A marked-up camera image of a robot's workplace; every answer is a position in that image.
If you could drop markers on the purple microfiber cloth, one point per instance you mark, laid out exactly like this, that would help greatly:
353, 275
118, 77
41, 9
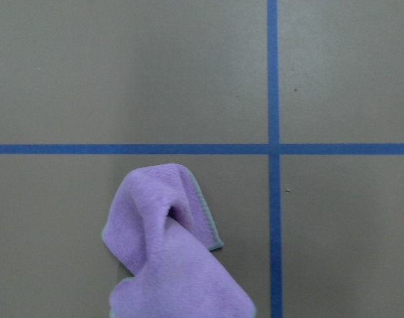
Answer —
161, 229

